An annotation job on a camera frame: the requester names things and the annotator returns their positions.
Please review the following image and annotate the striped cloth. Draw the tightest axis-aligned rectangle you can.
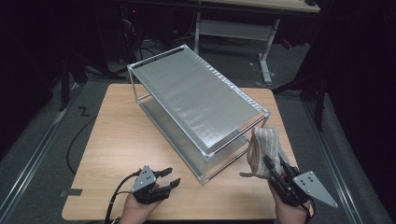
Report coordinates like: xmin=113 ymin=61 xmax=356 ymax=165
xmin=239 ymin=124 xmax=290 ymax=181

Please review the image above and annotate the white-legged wooden desk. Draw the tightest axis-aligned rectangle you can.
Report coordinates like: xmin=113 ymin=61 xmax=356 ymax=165
xmin=190 ymin=0 xmax=321 ymax=85

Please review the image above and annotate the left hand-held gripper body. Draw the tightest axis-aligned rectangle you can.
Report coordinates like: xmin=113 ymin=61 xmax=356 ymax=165
xmin=131 ymin=164 xmax=172 ymax=205

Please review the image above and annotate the hand-held gripper black cable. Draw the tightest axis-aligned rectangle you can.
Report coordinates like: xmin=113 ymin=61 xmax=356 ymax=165
xmin=104 ymin=169 xmax=143 ymax=224
xmin=306 ymin=200 xmax=316 ymax=224

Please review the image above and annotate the bundle of black cables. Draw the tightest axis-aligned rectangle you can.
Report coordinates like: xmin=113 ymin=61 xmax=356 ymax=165
xmin=120 ymin=6 xmax=158 ymax=78

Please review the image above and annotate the right hand-held gripper black cable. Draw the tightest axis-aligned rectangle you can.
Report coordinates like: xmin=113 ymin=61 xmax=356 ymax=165
xmin=306 ymin=200 xmax=316 ymax=224

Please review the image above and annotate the black metal stand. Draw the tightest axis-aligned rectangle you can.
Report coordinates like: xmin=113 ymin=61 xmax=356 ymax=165
xmin=59 ymin=54 xmax=125 ymax=113
xmin=272 ymin=71 xmax=328 ymax=132

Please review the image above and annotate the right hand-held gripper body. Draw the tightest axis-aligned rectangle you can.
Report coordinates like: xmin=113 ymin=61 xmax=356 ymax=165
xmin=269 ymin=170 xmax=339 ymax=209

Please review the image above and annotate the person's right hand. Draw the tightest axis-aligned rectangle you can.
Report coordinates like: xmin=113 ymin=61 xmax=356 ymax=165
xmin=270 ymin=186 xmax=312 ymax=224

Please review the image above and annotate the person's left hand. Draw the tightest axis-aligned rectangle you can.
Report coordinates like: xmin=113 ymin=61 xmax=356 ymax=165
xmin=120 ymin=192 xmax=160 ymax=224

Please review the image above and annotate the left hand-held gripper black cable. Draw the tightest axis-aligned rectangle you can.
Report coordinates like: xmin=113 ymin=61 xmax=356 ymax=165
xmin=104 ymin=169 xmax=143 ymax=224

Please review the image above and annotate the grey tape piece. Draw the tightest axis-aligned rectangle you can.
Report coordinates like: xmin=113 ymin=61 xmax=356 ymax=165
xmin=59 ymin=188 xmax=82 ymax=198

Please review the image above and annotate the metal floor rail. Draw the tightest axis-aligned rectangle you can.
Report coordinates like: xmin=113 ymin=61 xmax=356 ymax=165
xmin=0 ymin=83 xmax=78 ymax=216
xmin=303 ymin=101 xmax=363 ymax=224

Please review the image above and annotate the grey two-tier metal shelf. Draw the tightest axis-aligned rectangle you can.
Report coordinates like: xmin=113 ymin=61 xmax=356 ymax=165
xmin=126 ymin=44 xmax=271 ymax=186

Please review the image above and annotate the black floor cable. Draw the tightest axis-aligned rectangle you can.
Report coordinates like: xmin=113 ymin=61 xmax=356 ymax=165
xmin=65 ymin=115 xmax=97 ymax=175

